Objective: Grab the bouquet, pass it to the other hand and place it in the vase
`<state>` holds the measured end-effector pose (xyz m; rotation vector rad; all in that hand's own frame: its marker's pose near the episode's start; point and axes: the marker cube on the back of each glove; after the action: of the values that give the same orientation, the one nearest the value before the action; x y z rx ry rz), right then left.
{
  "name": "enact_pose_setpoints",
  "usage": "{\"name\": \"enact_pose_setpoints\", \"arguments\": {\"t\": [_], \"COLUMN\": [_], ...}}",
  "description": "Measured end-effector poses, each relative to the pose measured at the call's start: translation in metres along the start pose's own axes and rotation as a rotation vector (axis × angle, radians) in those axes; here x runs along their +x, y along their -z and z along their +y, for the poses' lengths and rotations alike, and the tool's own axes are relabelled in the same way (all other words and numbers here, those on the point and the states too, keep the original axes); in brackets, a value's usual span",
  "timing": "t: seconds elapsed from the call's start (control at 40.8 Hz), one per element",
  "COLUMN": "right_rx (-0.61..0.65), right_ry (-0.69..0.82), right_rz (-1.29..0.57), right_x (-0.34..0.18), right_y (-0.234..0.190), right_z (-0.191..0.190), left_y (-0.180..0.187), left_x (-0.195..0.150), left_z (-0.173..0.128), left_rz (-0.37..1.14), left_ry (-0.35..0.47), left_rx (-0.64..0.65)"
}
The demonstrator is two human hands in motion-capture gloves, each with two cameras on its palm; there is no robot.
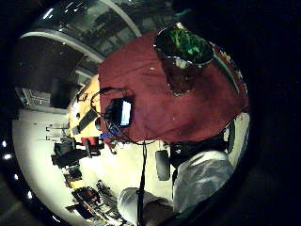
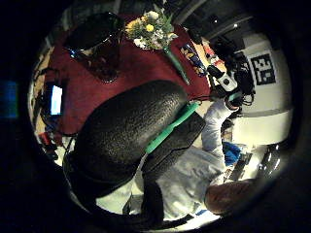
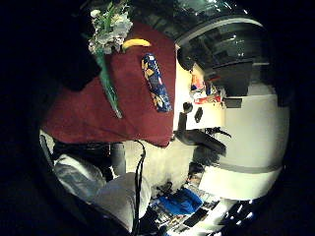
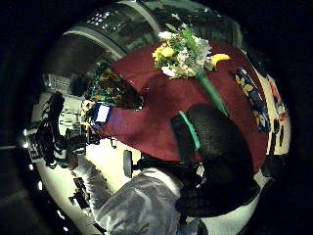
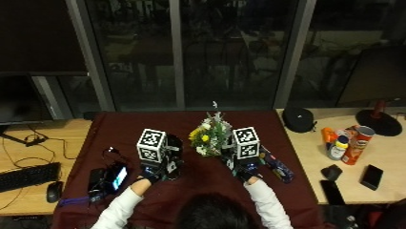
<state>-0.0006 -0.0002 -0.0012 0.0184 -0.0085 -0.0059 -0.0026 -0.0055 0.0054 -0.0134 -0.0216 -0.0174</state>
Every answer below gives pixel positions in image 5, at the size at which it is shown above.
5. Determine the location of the black keyboard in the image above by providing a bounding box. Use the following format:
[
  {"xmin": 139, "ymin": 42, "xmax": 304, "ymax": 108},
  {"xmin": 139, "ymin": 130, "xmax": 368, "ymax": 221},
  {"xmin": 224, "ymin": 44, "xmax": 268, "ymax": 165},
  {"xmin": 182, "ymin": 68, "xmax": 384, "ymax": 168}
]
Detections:
[{"xmin": 0, "ymin": 161, "xmax": 63, "ymax": 194}]

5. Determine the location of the white bottle with yellow cap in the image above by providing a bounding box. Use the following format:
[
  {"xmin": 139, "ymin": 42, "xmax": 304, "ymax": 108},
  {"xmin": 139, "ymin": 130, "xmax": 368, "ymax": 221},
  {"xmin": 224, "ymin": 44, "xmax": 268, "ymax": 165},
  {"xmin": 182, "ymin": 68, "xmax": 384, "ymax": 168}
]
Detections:
[{"xmin": 326, "ymin": 135, "xmax": 349, "ymax": 161}]

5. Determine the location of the black cable on desk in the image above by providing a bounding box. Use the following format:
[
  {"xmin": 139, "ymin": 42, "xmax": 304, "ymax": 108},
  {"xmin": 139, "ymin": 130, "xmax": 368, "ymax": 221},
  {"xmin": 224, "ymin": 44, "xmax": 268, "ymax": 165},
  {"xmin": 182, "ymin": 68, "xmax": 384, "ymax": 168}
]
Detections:
[{"xmin": 0, "ymin": 124, "xmax": 77, "ymax": 212}]

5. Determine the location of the person's right hand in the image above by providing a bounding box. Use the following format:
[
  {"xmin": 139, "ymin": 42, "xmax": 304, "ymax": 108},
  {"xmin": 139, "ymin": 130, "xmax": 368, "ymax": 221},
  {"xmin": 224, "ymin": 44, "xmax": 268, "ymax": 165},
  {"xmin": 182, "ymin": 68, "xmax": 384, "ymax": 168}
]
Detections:
[{"xmin": 219, "ymin": 143, "xmax": 266, "ymax": 183}]

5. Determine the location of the small black case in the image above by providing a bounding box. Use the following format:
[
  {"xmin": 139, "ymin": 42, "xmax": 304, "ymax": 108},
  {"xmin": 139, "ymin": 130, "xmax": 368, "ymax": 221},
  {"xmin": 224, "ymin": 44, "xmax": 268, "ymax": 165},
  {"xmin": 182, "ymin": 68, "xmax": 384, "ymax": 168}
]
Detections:
[{"xmin": 319, "ymin": 163, "xmax": 343, "ymax": 182}]

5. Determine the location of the white marker cube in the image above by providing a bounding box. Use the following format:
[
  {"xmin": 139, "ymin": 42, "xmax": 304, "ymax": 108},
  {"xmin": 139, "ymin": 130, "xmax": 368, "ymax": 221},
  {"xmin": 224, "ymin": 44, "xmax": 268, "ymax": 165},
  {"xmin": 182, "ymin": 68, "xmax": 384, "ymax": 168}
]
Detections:
[
  {"xmin": 230, "ymin": 126, "xmax": 260, "ymax": 160},
  {"xmin": 135, "ymin": 128, "xmax": 167, "ymax": 163}
]

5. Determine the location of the monitor with red-necked stand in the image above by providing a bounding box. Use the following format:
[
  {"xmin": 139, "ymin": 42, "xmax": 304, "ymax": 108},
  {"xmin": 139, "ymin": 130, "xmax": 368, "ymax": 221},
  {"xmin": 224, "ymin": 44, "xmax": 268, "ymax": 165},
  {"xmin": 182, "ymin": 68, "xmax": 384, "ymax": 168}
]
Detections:
[{"xmin": 336, "ymin": 43, "xmax": 406, "ymax": 137}]

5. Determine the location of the black cable on cloth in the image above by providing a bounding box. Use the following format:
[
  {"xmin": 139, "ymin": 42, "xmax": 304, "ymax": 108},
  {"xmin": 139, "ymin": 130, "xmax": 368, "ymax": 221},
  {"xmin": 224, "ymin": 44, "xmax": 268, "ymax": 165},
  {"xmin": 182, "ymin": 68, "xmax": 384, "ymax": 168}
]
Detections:
[{"xmin": 99, "ymin": 146, "xmax": 127, "ymax": 166}]

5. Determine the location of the black smartphone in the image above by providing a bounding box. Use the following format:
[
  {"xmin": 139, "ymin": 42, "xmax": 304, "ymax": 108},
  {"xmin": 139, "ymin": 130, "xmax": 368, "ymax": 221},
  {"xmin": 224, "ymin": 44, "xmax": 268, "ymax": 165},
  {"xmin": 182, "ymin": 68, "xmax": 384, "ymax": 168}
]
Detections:
[
  {"xmin": 318, "ymin": 179, "xmax": 347, "ymax": 206},
  {"xmin": 359, "ymin": 163, "xmax": 384, "ymax": 192}
]

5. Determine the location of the black round pouch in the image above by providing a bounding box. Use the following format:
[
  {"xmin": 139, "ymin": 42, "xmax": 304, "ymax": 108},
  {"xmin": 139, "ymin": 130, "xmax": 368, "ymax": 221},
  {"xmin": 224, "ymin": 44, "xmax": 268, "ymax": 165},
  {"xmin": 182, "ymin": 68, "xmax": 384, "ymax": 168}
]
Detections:
[{"xmin": 280, "ymin": 106, "xmax": 318, "ymax": 134}]

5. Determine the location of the maroon tablecloth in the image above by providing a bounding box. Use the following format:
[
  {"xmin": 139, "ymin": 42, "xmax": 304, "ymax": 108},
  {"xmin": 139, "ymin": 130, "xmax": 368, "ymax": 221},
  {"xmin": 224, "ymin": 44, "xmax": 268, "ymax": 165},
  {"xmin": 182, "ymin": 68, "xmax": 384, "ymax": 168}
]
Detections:
[{"xmin": 49, "ymin": 110, "xmax": 335, "ymax": 229}]

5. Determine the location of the yellow and white flower bouquet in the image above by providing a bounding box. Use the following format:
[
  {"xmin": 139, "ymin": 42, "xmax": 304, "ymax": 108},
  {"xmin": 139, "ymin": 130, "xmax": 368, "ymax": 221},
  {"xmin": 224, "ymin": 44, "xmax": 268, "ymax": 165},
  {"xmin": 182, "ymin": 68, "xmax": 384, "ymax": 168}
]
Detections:
[{"xmin": 187, "ymin": 100, "xmax": 234, "ymax": 157}]

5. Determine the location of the black monitor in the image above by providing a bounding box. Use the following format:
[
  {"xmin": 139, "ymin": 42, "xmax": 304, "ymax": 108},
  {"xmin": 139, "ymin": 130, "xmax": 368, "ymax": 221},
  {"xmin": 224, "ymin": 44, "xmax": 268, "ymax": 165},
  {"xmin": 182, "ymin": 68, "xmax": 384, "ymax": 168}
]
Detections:
[{"xmin": 0, "ymin": 72, "xmax": 54, "ymax": 145}]

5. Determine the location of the purple strap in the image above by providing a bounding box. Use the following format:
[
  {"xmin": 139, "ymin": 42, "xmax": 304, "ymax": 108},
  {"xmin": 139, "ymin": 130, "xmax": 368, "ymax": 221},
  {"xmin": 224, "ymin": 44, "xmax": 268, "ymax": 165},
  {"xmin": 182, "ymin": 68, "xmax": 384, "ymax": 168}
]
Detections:
[{"xmin": 57, "ymin": 196, "xmax": 93, "ymax": 207}]

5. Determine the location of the person's left hand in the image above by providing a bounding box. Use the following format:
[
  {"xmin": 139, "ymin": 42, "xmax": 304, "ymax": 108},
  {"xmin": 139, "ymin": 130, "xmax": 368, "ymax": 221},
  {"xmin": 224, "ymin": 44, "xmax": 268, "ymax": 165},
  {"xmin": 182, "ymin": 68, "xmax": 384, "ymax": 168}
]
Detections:
[{"xmin": 138, "ymin": 133, "xmax": 186, "ymax": 185}]

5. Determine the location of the black power bank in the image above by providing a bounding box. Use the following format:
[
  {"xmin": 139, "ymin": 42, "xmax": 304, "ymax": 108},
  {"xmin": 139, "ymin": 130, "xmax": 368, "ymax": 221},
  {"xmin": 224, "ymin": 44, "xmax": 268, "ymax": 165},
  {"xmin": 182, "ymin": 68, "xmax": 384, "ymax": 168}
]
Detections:
[{"xmin": 86, "ymin": 167, "xmax": 107, "ymax": 193}]

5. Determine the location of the black computer mouse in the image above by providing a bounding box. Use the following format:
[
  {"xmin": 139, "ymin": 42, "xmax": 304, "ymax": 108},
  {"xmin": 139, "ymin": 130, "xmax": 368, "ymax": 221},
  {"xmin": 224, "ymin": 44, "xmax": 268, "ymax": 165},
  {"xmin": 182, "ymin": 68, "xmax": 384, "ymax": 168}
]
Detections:
[{"xmin": 45, "ymin": 180, "xmax": 65, "ymax": 204}]

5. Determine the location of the orange bottle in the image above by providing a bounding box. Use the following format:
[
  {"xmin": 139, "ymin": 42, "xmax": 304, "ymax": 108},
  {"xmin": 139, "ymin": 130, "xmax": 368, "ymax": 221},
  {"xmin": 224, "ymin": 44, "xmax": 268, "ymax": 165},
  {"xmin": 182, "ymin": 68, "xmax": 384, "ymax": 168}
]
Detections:
[{"xmin": 319, "ymin": 126, "xmax": 339, "ymax": 151}]

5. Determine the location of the red chip can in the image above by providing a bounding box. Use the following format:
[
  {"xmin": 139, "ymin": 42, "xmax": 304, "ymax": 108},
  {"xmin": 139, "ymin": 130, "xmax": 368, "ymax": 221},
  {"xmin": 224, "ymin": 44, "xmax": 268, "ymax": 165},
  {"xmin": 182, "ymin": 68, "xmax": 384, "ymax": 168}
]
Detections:
[{"xmin": 339, "ymin": 125, "xmax": 376, "ymax": 166}]

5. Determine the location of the phone with lit screen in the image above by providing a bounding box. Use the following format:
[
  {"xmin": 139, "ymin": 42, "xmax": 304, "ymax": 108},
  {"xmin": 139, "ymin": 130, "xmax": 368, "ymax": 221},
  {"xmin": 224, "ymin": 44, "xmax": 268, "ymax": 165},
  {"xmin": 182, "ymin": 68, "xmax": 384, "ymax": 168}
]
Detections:
[{"xmin": 103, "ymin": 161, "xmax": 130, "ymax": 193}]

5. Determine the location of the dark blue patterned wrapper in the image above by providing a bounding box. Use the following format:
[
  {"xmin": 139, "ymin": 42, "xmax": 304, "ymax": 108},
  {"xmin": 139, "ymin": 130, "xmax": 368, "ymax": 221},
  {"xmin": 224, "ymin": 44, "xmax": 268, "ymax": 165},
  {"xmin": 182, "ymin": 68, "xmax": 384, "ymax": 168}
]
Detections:
[{"xmin": 258, "ymin": 145, "xmax": 295, "ymax": 184}]

